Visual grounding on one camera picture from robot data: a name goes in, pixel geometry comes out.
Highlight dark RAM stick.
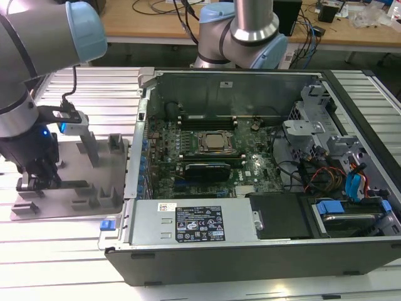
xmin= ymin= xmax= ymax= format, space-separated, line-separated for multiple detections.
xmin=182 ymin=115 xmax=236 ymax=124
xmin=40 ymin=180 xmax=90 ymax=189

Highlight black RAM slot bank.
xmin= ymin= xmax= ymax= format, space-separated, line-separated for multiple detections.
xmin=177 ymin=113 xmax=238 ymax=132
xmin=179 ymin=151 xmax=246 ymax=167

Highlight grey parts rack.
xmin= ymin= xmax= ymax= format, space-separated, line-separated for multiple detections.
xmin=11 ymin=130 xmax=131 ymax=222

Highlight silver power supply with label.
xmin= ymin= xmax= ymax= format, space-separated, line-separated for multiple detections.
xmin=127 ymin=199 xmax=263 ymax=247

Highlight wooden desk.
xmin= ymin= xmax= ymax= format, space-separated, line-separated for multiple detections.
xmin=100 ymin=0 xmax=401 ymax=67

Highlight black graphics card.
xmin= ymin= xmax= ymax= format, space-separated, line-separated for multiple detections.
xmin=184 ymin=162 xmax=232 ymax=182

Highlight CPU in metal socket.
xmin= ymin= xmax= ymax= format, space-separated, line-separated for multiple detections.
xmin=195 ymin=129 xmax=236 ymax=155

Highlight small silver heat sink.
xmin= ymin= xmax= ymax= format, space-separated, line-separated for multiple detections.
xmin=234 ymin=184 xmax=256 ymax=198

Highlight green motherboard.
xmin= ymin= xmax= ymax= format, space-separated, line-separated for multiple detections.
xmin=144 ymin=116 xmax=286 ymax=201

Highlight black open PC case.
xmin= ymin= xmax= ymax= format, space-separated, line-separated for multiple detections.
xmin=98 ymin=67 xmax=401 ymax=288

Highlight black plastic shroud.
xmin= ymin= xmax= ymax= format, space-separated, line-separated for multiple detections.
xmin=246 ymin=192 xmax=327 ymax=241

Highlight silver metal disk bay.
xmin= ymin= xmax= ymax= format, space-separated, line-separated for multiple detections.
xmin=281 ymin=82 xmax=338 ymax=164

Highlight tall black box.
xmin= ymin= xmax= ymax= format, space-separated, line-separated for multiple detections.
xmin=272 ymin=0 xmax=304 ymax=37

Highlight hard disk in blue carrier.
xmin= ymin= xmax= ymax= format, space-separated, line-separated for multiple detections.
xmin=311 ymin=198 xmax=392 ymax=238

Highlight small black box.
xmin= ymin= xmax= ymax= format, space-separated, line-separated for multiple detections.
xmin=317 ymin=4 xmax=340 ymax=23

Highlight clear plastic bags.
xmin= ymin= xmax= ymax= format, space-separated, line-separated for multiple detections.
xmin=350 ymin=5 xmax=393 ymax=29

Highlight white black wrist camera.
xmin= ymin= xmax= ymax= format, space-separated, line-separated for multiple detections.
xmin=37 ymin=105 xmax=90 ymax=137

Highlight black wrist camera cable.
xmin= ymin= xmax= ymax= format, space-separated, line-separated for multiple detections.
xmin=60 ymin=64 xmax=78 ymax=108

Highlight grey case release handle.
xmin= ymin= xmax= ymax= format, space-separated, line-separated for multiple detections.
xmin=137 ymin=66 xmax=156 ymax=89

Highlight black looped wire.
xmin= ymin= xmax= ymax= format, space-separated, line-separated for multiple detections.
xmin=270 ymin=130 xmax=302 ymax=192

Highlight red orange wire bundle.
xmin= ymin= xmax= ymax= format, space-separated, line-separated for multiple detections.
xmin=305 ymin=167 xmax=349 ymax=193

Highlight blue hanging cable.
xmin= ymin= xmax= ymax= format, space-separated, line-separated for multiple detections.
xmin=301 ymin=12 xmax=318 ymax=67

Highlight grey metal bracket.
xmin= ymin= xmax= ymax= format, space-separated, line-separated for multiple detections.
xmin=325 ymin=134 xmax=369 ymax=167

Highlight blue flat wire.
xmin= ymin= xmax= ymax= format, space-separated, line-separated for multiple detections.
xmin=344 ymin=162 xmax=366 ymax=202

